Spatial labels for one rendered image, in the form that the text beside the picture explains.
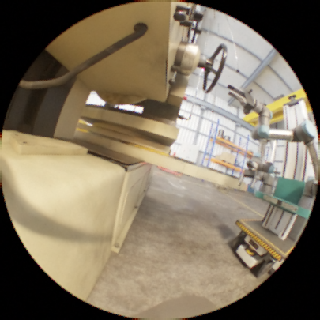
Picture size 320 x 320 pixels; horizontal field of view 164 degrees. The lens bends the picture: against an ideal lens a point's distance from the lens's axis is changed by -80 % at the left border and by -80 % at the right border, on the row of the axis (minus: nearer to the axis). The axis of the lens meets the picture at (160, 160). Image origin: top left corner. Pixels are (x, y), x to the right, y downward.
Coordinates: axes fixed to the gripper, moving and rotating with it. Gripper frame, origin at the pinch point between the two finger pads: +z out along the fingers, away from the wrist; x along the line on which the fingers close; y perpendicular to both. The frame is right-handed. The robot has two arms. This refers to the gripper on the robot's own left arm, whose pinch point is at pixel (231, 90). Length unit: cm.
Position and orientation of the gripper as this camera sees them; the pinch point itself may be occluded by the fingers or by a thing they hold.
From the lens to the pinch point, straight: 66.1
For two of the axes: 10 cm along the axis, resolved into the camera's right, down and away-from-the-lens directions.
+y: 0.6, -2.4, -9.7
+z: -9.6, -3.0, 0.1
